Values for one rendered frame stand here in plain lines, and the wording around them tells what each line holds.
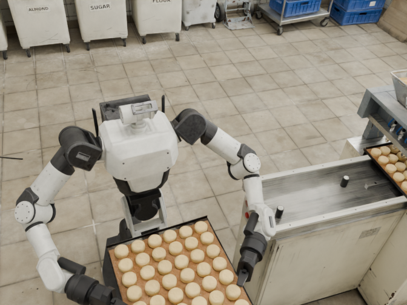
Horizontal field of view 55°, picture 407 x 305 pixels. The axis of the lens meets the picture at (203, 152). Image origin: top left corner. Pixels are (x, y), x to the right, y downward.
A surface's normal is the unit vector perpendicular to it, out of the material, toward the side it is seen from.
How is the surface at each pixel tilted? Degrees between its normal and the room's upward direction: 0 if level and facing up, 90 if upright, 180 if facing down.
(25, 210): 44
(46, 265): 35
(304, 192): 0
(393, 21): 66
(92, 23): 90
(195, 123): 60
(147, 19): 92
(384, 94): 0
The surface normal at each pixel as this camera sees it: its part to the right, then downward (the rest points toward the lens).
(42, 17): 0.36, 0.67
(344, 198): 0.06, -0.73
